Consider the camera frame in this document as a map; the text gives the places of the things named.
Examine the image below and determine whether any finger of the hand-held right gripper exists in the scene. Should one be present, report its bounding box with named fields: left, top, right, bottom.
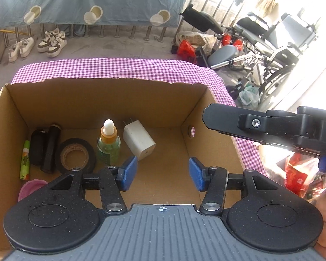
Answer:
left=202, top=103, right=311, bottom=145

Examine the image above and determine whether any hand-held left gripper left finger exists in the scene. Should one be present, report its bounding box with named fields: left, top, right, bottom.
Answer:
left=43, top=156, right=139, bottom=215

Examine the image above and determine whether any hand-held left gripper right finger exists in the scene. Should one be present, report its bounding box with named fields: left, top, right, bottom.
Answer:
left=189, top=156, right=284, bottom=215

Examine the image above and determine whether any white charger plug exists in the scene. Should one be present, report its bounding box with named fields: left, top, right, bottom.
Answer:
left=122, top=118, right=156, bottom=161

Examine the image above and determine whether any large cardboard box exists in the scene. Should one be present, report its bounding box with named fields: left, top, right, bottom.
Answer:
left=0, top=77, right=246, bottom=253

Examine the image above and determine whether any green dropper bottle white cap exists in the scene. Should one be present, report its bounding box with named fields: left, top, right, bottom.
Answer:
left=97, top=119, right=121, bottom=166

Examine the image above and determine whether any black tape roll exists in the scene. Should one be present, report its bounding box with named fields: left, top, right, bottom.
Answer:
left=55, top=139, right=97, bottom=175

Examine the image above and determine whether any tall black cylinder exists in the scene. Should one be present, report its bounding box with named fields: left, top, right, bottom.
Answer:
left=41, top=124, right=61, bottom=173

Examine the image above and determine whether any short black cylinder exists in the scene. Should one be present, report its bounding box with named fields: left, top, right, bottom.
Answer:
left=29, top=130, right=46, bottom=166

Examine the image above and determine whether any small pink bowl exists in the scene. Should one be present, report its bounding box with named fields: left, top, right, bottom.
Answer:
left=18, top=179, right=48, bottom=202

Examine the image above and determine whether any green printed lip balm tube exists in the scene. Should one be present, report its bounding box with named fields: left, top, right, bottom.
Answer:
left=20, top=140, right=31, bottom=180

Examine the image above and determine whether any green plastic bag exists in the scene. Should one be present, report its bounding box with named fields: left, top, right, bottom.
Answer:
left=238, top=85, right=260, bottom=108

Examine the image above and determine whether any red printed bag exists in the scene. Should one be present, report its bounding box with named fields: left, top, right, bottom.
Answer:
left=284, top=152, right=326, bottom=199

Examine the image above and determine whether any grey padded seat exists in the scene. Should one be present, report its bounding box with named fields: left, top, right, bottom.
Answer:
left=208, top=45, right=240, bottom=70

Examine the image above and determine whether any folded silver wheelchair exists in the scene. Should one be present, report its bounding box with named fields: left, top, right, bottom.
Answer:
left=235, top=43, right=302, bottom=112

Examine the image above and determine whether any red plastic bag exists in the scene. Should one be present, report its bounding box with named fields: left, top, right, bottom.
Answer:
left=221, top=33, right=243, bottom=48
left=178, top=40, right=196, bottom=60

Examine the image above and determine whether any beige tote bag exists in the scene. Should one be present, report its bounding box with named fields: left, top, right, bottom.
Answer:
left=171, top=31, right=216, bottom=51

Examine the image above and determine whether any black wheelchair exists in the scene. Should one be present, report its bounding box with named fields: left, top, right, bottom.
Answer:
left=179, top=4, right=319, bottom=60

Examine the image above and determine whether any pink checkered blanket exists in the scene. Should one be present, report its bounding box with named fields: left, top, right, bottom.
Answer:
left=11, top=57, right=268, bottom=178

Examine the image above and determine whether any beige hanging cloth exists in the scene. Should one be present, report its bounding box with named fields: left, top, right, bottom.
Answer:
left=257, top=0, right=281, bottom=18

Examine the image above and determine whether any white and brown sneaker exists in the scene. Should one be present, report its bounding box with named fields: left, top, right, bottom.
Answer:
left=37, top=30, right=57, bottom=53
left=47, top=32, right=67, bottom=58

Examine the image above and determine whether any yellow pipe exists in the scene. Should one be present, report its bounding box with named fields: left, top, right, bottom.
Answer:
left=0, top=28, right=26, bottom=37

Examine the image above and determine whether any blue sheet with circles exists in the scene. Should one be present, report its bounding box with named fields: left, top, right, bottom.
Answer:
left=0, top=0, right=194, bottom=30

